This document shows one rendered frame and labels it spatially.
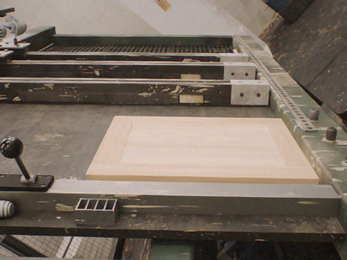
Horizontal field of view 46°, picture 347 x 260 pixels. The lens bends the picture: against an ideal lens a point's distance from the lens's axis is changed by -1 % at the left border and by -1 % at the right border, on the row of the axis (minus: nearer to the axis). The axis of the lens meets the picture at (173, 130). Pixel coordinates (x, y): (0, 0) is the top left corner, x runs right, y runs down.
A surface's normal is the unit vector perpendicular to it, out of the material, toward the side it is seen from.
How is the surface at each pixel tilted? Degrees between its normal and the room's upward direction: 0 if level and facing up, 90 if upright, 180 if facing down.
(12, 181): 53
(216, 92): 90
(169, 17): 90
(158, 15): 90
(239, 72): 90
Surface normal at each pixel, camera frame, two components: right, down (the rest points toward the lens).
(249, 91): -0.03, 0.37
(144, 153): 0.00, -0.93
